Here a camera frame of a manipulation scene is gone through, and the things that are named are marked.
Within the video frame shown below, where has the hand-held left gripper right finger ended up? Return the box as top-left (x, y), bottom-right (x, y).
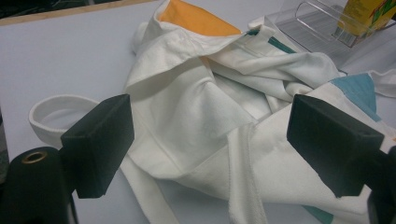
top-left (286, 93), bottom-right (386, 199)

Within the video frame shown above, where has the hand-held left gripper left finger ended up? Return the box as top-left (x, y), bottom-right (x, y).
top-left (60, 93), bottom-right (135, 200)

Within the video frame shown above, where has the yellow drink carton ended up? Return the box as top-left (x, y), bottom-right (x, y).
top-left (331, 0), bottom-right (396, 48)

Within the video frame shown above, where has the clear plastic tray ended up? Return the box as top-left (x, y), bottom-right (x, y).
top-left (264, 0), bottom-right (396, 68)

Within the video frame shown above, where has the wooden table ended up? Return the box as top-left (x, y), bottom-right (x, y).
top-left (0, 0), bottom-right (163, 27)

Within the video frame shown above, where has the white table mat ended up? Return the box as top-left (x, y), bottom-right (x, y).
top-left (0, 0), bottom-right (396, 224)

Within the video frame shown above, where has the white canvas tote bag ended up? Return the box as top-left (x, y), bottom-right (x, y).
top-left (28, 0), bottom-right (396, 224)

